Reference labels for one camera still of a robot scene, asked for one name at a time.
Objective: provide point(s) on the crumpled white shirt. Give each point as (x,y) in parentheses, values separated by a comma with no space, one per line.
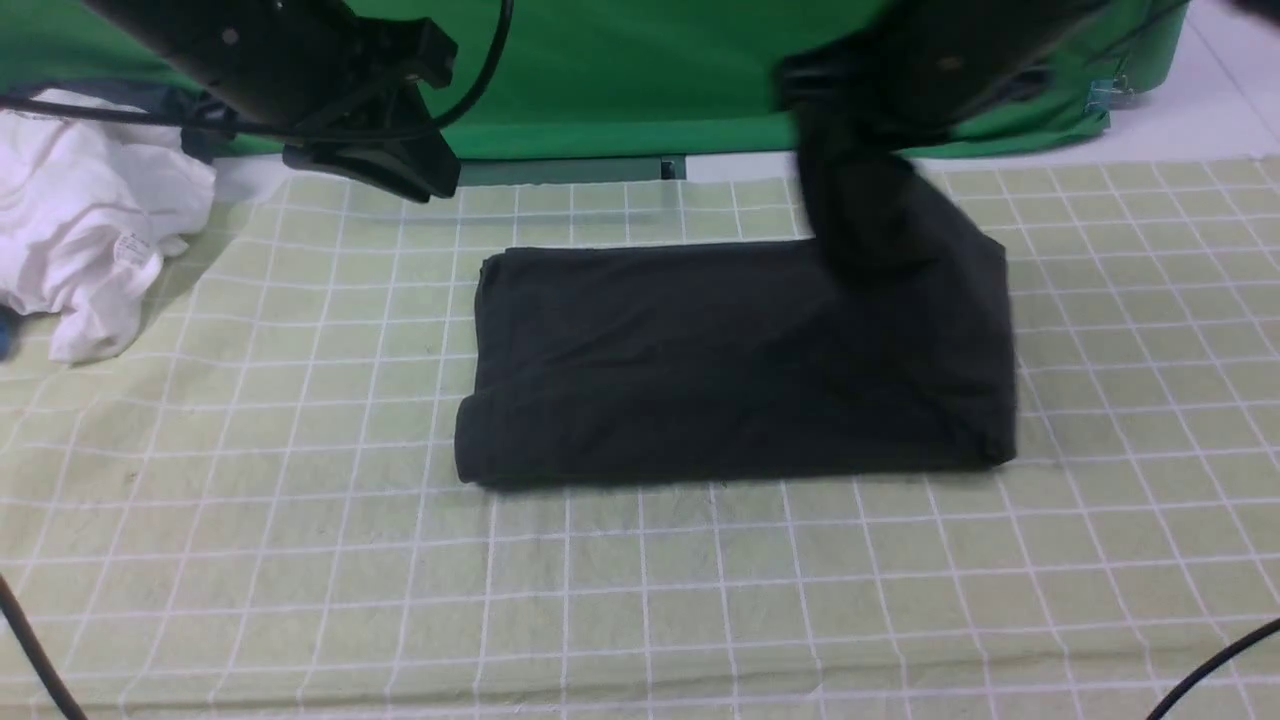
(90,212)

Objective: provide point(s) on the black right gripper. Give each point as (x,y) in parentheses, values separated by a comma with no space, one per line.
(919,69)

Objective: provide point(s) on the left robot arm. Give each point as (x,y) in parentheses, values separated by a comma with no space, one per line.
(345,88)

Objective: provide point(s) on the light green checkered tablecloth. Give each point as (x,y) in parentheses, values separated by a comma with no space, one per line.
(253,514)

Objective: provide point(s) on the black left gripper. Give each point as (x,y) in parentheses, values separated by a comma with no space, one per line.
(345,87)

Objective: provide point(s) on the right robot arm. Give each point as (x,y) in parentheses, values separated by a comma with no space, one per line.
(1100,49)

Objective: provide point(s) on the blue object at left edge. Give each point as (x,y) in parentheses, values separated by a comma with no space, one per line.
(8,333)

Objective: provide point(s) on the blue binder clip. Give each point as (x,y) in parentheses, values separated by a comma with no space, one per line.
(1108,94)

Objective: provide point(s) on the dark gray long-sleeve top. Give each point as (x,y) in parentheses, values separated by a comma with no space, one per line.
(881,343)

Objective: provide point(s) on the green backdrop cloth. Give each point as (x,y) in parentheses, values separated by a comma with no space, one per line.
(602,79)

